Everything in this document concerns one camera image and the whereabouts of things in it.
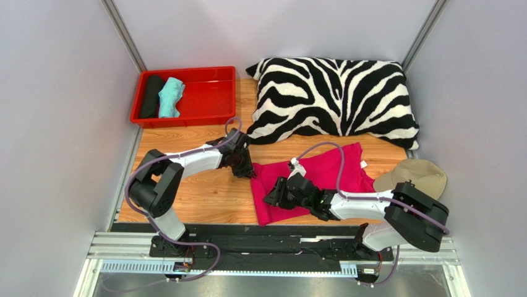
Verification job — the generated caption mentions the magenta t shirt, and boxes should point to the magenta t shirt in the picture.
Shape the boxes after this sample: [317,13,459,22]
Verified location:
[251,143,374,226]

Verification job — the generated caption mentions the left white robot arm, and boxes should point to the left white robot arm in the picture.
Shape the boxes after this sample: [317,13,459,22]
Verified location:
[125,128,255,241]

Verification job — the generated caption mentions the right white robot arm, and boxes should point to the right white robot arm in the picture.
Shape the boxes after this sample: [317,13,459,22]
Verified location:
[263,173,449,252]

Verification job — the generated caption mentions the red plastic tray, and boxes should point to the red plastic tray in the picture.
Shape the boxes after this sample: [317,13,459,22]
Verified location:
[129,66,236,129]

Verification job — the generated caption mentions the zebra print pillow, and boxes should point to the zebra print pillow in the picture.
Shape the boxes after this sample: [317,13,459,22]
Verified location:
[246,57,419,150]

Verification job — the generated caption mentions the rolled teal t shirt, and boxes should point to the rolled teal t shirt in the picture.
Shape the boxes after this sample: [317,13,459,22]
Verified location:
[158,77,186,118]

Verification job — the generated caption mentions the rolled black t shirt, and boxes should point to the rolled black t shirt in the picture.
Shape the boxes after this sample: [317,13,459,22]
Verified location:
[139,75,165,119]

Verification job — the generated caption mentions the beige baseball cap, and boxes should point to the beige baseball cap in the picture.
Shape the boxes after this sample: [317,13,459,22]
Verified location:
[373,159,448,200]

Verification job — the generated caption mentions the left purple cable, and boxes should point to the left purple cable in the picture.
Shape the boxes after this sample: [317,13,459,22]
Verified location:
[124,116,244,289]

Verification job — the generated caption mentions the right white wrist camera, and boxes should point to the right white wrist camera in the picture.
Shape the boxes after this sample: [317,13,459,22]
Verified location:
[288,158,306,179]

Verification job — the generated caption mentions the aluminium frame rail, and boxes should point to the aluminium frame rail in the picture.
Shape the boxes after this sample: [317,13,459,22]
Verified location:
[74,223,470,296]

